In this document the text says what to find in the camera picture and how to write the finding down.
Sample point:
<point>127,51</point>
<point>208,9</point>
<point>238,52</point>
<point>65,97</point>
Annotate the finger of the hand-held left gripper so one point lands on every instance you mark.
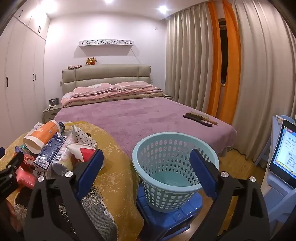
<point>10,165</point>

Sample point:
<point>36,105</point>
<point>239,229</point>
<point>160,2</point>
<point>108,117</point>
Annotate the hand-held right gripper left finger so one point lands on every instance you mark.
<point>92,168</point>

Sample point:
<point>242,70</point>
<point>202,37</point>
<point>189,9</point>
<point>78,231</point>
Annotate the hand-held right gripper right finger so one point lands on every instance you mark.
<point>203,172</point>

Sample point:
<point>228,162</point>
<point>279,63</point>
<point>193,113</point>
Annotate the red box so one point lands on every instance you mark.
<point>29,162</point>

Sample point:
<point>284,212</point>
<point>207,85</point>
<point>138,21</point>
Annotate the red and white packet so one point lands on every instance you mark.
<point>78,154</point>

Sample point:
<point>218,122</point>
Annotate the pink soft pack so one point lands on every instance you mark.
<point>25,180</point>

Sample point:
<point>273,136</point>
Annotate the white and yellow tube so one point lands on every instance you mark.
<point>61,165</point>

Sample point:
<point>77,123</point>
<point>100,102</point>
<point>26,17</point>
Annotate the white polka dot packet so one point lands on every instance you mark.
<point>81,136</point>

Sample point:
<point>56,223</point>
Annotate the blue drink carton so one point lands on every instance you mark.
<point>49,150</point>

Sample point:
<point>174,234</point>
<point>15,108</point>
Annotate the white paper packet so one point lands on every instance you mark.
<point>37,127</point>

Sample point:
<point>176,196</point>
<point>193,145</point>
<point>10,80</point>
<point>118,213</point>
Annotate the orange and white bottle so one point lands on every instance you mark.
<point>45,133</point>

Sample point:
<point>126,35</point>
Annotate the teal plastic laundry basket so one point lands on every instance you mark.
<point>150,148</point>

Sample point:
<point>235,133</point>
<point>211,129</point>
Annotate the small teal packet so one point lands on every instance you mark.
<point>22,147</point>

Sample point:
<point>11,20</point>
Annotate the yellow printed blanket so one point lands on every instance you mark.
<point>115,176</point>

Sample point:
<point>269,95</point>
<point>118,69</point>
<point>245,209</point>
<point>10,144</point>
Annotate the black comb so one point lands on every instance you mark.
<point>196,121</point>

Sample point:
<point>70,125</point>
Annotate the wooden brush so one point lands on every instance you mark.
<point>201,117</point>

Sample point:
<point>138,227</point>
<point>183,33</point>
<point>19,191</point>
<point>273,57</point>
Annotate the blue plastic stool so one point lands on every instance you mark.
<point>166,222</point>

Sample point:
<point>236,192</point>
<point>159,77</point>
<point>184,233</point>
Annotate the grey nightstand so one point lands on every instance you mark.
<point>50,113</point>
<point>168,96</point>

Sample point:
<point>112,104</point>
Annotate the pink folded quilt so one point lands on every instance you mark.
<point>92,98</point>

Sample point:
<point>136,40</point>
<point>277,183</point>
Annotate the purple bedspread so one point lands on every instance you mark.
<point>143,115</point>

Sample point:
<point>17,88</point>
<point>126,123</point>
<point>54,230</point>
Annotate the pale blue tablet stand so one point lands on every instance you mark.
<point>277,199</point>

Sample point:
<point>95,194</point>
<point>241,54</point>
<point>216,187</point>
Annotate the pink pillow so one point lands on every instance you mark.
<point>92,88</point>
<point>134,85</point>

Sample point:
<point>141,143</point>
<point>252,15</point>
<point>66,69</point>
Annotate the beige upholstered headboard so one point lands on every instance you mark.
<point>104,73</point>

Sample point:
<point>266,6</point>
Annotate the white wardrobe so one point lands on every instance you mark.
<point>20,69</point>

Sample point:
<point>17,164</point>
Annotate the patterned headband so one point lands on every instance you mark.
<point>74,67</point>

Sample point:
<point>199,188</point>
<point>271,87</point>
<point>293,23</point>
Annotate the orange curtain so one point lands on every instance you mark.
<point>233,69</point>
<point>214,69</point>

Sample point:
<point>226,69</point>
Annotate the orange plush toy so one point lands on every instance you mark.
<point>91,61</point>

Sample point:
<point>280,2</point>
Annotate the beige curtain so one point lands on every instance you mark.
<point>187,58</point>
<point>266,69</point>

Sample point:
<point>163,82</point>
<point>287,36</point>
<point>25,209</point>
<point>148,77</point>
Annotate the dark window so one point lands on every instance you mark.
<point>223,51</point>

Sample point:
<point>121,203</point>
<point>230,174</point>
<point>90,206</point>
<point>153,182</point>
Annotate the ceiling light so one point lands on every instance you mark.
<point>107,0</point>
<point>163,8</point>

